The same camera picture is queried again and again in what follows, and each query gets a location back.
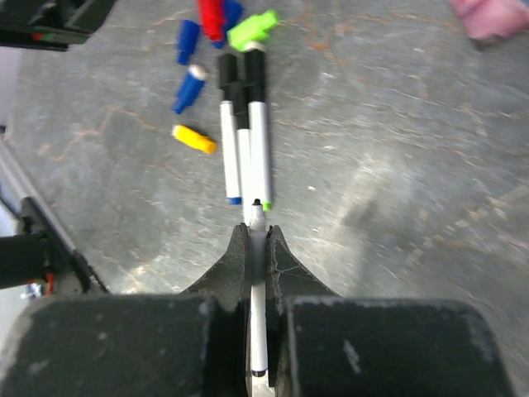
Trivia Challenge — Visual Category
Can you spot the blue cap marker group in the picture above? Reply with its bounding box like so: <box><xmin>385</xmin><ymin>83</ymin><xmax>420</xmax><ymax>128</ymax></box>
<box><xmin>249</xmin><ymin>198</ymin><xmax>269</xmax><ymax>377</ymax></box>

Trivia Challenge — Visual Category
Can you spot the yellow pen cap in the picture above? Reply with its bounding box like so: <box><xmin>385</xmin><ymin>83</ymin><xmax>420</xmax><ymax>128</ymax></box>
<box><xmin>172</xmin><ymin>125</ymin><xmax>217</xmax><ymax>154</ymax></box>

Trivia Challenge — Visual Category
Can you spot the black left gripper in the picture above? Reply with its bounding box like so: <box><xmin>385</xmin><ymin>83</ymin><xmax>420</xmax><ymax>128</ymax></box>
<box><xmin>1</xmin><ymin>0</ymin><xmax>116</xmax><ymax>51</ymax></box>

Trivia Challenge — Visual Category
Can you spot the red pen cap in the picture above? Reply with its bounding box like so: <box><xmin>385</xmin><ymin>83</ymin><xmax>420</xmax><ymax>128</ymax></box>
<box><xmin>198</xmin><ymin>0</ymin><xmax>226</xmax><ymax>41</ymax></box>

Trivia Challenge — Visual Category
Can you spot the pink folded cloth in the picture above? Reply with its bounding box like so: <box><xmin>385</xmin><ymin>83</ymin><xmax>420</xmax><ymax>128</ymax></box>
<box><xmin>449</xmin><ymin>0</ymin><xmax>528</xmax><ymax>41</ymax></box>

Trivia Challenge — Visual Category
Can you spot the black cap marker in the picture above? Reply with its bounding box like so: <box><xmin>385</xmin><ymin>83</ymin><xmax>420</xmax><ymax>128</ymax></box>
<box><xmin>231</xmin><ymin>81</ymin><xmax>253</xmax><ymax>226</ymax></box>
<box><xmin>217</xmin><ymin>53</ymin><xmax>242</xmax><ymax>205</ymax></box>

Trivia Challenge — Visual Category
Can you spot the blue pen cap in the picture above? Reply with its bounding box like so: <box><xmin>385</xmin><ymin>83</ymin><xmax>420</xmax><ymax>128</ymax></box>
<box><xmin>212</xmin><ymin>0</ymin><xmax>244</xmax><ymax>50</ymax></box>
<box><xmin>176</xmin><ymin>20</ymin><xmax>201</xmax><ymax>65</ymax></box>
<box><xmin>172</xmin><ymin>65</ymin><xmax>209</xmax><ymax>114</ymax></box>

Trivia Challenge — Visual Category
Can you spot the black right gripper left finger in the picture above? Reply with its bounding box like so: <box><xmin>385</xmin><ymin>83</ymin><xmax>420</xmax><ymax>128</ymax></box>
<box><xmin>183</xmin><ymin>223</ymin><xmax>251</xmax><ymax>310</ymax></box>

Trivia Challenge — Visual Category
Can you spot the green pen cap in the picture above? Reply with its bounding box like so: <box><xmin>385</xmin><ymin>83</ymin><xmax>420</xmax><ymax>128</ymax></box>
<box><xmin>227</xmin><ymin>9</ymin><xmax>279</xmax><ymax>51</ymax></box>

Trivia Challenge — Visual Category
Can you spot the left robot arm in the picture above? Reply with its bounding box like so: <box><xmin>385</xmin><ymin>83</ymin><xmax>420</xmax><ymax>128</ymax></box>
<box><xmin>1</xmin><ymin>1</ymin><xmax>115</xmax><ymax>298</ymax></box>

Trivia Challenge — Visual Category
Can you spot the red cap marker group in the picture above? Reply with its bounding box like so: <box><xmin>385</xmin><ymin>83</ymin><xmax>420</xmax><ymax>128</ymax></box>
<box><xmin>243</xmin><ymin>41</ymin><xmax>273</xmax><ymax>211</ymax></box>

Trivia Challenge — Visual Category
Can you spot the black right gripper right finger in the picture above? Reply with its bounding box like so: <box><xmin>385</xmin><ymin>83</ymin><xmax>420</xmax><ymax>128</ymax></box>
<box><xmin>265</xmin><ymin>226</ymin><xmax>337</xmax><ymax>314</ymax></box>

